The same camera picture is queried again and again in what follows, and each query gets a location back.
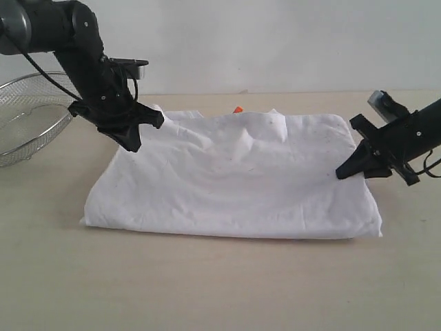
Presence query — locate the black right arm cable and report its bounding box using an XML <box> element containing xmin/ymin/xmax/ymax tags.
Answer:
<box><xmin>413</xmin><ymin>148</ymin><xmax>441</xmax><ymax>179</ymax></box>

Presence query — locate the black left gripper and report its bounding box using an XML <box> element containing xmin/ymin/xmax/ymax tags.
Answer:
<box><xmin>57</xmin><ymin>48</ymin><xmax>164</xmax><ymax>152</ymax></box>

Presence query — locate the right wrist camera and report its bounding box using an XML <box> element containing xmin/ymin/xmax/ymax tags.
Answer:
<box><xmin>367</xmin><ymin>90</ymin><xmax>410</xmax><ymax>123</ymax></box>

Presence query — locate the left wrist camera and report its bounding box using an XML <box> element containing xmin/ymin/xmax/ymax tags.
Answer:
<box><xmin>108</xmin><ymin>58</ymin><xmax>149</xmax><ymax>80</ymax></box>

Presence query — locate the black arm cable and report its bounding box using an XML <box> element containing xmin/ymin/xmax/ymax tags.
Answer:
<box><xmin>413</xmin><ymin>148</ymin><xmax>441</xmax><ymax>179</ymax></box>
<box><xmin>0</xmin><ymin>23</ymin><xmax>139</xmax><ymax>104</ymax></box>

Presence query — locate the metal mesh basket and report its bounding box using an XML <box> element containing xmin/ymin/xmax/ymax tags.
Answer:
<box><xmin>1</xmin><ymin>72</ymin><xmax>74</xmax><ymax>168</ymax></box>

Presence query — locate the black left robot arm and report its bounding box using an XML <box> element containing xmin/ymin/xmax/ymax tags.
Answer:
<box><xmin>1</xmin><ymin>1</ymin><xmax>164</xmax><ymax>152</ymax></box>

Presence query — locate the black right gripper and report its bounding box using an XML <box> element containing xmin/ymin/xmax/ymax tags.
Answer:
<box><xmin>336</xmin><ymin>114</ymin><xmax>434</xmax><ymax>185</ymax></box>

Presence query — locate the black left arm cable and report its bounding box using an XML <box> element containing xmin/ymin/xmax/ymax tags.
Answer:
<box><xmin>0</xmin><ymin>23</ymin><xmax>139</xmax><ymax>104</ymax></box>

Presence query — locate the white t-shirt red print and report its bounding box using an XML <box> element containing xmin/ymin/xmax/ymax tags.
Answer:
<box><xmin>81</xmin><ymin>110</ymin><xmax>382</xmax><ymax>239</ymax></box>

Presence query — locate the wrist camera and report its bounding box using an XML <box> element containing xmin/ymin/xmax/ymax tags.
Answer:
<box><xmin>108</xmin><ymin>58</ymin><xmax>149</xmax><ymax>80</ymax></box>
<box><xmin>367</xmin><ymin>90</ymin><xmax>410</xmax><ymax>123</ymax></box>

